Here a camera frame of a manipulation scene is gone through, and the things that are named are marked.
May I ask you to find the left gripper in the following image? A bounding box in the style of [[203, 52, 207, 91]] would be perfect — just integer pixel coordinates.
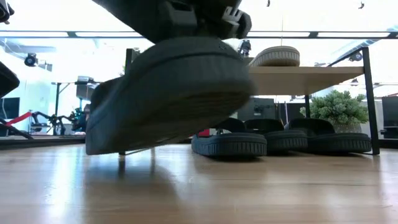
[[92, 0, 253, 44]]

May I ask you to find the grey rubber slide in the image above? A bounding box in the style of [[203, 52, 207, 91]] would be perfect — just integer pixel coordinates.
[[248, 45, 301, 68]]

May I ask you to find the black rubber slide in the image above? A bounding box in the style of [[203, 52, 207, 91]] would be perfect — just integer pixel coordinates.
[[244, 118, 309, 153], [284, 118, 373, 154], [85, 36, 255, 156], [190, 117, 268, 157]]

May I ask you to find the long ceiling light strip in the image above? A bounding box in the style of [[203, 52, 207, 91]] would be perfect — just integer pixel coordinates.
[[0, 30, 398, 40]]

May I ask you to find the black ceiling spotlight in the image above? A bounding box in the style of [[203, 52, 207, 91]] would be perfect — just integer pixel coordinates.
[[24, 52, 39, 68], [349, 51, 364, 63]]

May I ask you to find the small green potted plant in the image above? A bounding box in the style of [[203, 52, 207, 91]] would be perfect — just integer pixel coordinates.
[[299, 89, 370, 134]]

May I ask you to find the black background table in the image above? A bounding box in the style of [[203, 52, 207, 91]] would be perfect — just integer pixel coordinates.
[[50, 76, 102, 116]]

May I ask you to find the small dark background screen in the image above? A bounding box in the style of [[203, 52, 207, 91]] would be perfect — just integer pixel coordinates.
[[0, 96, 21, 120]]

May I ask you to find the black frame clamp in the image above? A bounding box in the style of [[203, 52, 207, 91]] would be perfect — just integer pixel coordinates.
[[126, 47, 141, 62], [238, 39, 252, 57]]

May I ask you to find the wooden shelf with black frame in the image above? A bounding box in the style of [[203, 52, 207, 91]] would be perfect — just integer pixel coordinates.
[[118, 46, 381, 156]]

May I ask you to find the red strap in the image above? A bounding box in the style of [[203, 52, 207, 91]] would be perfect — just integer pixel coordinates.
[[5, 111, 33, 127]]

